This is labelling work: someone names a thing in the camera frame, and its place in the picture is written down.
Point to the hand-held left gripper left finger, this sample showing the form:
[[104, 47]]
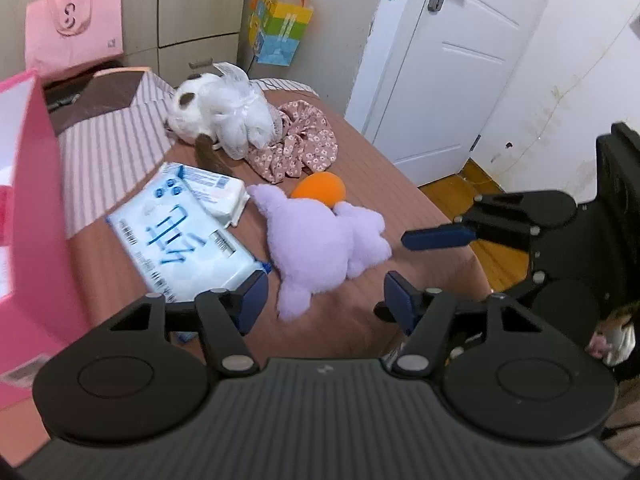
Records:
[[254, 302]]

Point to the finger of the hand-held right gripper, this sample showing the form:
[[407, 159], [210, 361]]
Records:
[[435, 238], [527, 287]]

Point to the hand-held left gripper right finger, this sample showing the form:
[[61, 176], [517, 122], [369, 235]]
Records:
[[400, 302]]

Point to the purple plush toy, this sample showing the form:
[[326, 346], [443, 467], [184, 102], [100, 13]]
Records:
[[310, 250]]

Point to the large wet wipes pack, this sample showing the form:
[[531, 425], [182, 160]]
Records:
[[175, 245]]

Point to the small wet wipes pack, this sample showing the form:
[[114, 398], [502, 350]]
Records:
[[215, 192]]

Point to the orange ball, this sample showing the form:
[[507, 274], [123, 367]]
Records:
[[320, 187]]

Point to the pink floral cloth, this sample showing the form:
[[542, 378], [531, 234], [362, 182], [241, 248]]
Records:
[[300, 150]]

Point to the white mesh bath pouf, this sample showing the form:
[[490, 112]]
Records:
[[245, 115]]

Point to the pink cardboard box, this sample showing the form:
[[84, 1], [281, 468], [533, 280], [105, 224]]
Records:
[[45, 240]]

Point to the white door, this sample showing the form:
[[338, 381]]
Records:
[[450, 85]]

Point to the white brown plush panda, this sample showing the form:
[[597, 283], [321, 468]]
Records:
[[192, 105]]

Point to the white striped quilt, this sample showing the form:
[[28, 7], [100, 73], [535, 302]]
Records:
[[110, 135]]

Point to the colourful paper gift bag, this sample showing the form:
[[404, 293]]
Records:
[[280, 30]]

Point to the beige wardrobe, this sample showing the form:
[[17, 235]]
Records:
[[200, 5]]

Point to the pink paper bag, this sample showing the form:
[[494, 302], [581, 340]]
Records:
[[75, 25]]

